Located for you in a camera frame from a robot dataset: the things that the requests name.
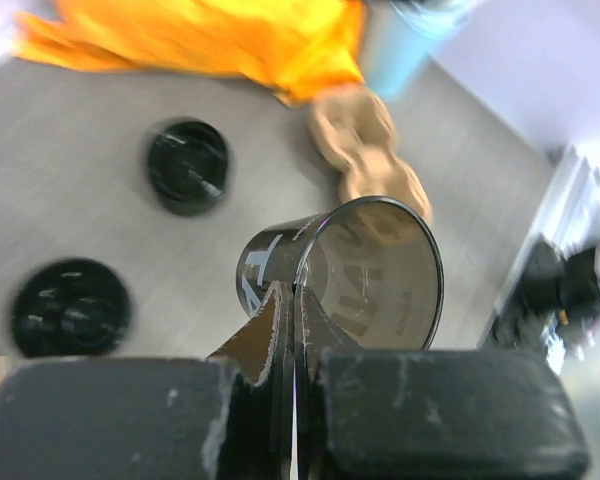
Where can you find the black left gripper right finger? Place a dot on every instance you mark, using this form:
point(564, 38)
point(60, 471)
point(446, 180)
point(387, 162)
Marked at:
point(314, 334)

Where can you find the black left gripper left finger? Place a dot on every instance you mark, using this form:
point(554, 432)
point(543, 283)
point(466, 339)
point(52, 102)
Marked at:
point(246, 412)

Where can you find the translucent single black cup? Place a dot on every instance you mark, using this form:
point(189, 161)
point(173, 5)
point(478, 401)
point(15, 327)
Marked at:
point(373, 264)

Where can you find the black coffee cup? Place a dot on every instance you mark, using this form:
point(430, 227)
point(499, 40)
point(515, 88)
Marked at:
point(72, 306)
point(188, 164)

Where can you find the orange Mickey Mouse pillow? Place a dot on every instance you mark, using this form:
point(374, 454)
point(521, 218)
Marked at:
point(294, 48)

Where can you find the blue straw holder cup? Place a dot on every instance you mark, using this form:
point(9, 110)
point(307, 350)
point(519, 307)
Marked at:
point(400, 38)

